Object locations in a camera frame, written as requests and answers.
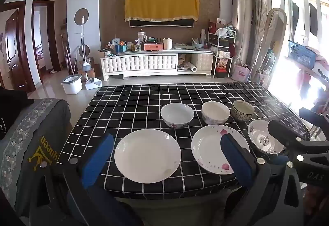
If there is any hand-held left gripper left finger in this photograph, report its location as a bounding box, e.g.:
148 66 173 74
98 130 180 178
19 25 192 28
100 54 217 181
29 133 144 226

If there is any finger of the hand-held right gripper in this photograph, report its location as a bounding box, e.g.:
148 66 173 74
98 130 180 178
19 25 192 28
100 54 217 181
267 120 313 154
299 107 329 129

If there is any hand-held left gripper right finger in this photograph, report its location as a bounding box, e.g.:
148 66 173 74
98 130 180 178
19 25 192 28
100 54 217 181
220 133 305 226

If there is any shallow bowl with flower print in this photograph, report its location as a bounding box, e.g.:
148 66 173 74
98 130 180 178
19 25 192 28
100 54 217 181
247 120 286 155

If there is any pink speckled white plate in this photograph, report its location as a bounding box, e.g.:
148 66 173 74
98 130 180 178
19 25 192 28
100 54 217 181
191 124 250 174

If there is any plain white plate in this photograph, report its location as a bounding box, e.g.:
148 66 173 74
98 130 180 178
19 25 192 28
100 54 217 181
114 129 182 183

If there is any small patterned dark-rimmed bowl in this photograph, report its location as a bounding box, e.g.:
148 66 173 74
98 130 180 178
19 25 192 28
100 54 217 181
231 100 255 122

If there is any cream bowl with floral base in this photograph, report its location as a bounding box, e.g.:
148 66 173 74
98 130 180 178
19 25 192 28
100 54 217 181
201 101 231 125

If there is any white bowl with red mark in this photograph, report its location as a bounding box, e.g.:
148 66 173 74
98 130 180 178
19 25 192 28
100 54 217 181
160 103 195 129

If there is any blue plastic basket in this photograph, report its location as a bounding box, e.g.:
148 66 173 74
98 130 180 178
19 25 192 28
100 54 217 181
288 40 319 70

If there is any black checkered tablecloth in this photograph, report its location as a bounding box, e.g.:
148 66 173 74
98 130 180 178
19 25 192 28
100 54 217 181
55 82 310 199

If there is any white dustpan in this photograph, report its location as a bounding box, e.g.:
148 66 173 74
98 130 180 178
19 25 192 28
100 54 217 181
85 78 103 90

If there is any white mop bucket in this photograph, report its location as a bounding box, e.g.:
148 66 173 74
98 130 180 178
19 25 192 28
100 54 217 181
61 74 83 95

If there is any pink shopping bag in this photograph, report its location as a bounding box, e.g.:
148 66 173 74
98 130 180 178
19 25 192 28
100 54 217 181
231 63 251 82

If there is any cardboard box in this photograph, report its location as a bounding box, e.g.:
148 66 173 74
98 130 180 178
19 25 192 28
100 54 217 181
77 61 101 79

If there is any leaning ironing board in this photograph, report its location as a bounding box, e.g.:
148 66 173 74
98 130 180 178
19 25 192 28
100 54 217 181
250 7 287 85

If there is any dark hanging garment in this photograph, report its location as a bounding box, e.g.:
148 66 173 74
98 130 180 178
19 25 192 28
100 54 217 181
309 3 319 36

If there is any white tufted television cabinet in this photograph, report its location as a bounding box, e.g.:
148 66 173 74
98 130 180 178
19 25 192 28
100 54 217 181
100 49 215 82

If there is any white paper roll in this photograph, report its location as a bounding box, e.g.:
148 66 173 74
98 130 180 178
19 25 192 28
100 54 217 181
177 61 197 72

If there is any white metal storage rack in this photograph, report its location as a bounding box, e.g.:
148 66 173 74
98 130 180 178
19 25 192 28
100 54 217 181
208 24 237 79

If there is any standing air conditioner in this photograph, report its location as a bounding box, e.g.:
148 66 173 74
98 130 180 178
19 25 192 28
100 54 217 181
233 0 252 67

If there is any patterned beige curtain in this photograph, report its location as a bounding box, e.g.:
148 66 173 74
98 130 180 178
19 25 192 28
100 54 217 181
248 0 269 80

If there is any white spin mop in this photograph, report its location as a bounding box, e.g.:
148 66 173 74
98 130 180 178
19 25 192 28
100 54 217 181
77 16 92 72

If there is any pink tissue box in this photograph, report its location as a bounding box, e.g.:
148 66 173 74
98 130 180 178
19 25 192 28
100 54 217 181
144 43 164 51

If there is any dark wooden door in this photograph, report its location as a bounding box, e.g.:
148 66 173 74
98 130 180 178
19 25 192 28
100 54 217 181
5 9 21 88

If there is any yellow fringed cloth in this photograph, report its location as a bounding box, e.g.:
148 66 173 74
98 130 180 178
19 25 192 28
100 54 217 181
125 0 200 22

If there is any round brown wall disc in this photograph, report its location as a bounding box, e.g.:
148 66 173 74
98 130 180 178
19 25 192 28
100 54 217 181
74 8 89 25
79 43 90 57

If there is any black wall television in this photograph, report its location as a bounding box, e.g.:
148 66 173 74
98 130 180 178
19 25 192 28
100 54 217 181
129 17 194 28

